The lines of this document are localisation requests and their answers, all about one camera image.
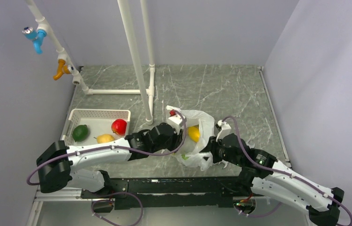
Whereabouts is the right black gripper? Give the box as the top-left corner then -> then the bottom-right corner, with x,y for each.
199,135 -> 242,166

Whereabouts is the white plastic bag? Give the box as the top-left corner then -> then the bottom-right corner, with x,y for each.
166,105 -> 215,171

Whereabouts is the red fake fruit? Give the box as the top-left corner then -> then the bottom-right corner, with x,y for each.
111,119 -> 128,136

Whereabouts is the yellow fake pear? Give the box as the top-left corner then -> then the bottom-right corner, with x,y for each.
96,134 -> 116,144

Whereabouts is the green fake fruit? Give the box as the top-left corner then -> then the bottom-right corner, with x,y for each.
72,125 -> 89,142

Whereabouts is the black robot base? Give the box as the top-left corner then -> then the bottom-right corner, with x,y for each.
81,177 -> 251,210

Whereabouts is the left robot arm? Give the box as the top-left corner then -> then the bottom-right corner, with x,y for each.
36,122 -> 187,198

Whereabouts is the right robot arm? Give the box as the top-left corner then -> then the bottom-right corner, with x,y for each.
201,134 -> 344,226

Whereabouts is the yellow fake fruit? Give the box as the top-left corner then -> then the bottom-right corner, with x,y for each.
188,125 -> 200,143

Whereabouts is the silver wrench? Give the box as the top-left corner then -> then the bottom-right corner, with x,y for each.
221,160 -> 229,169

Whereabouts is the white plastic basket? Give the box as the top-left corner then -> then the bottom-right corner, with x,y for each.
60,109 -> 131,146

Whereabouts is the orange valve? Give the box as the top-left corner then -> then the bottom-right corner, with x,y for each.
53,59 -> 74,81

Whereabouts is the blue valve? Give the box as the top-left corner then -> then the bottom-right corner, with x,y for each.
22,26 -> 47,54

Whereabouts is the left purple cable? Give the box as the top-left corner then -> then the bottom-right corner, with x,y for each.
26,110 -> 188,186

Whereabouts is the purple cable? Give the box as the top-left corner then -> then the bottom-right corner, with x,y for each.
26,110 -> 188,186
222,116 -> 352,226

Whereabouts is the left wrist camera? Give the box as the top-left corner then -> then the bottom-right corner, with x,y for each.
166,109 -> 185,131

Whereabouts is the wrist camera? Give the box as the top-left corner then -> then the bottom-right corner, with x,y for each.
166,109 -> 185,131
216,120 -> 232,141

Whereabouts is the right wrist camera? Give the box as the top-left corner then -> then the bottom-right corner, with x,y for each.
216,120 -> 232,141

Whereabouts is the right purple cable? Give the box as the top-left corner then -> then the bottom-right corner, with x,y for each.
222,116 -> 352,226

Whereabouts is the white PVC pipe frame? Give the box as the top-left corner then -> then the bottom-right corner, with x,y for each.
25,0 -> 156,125

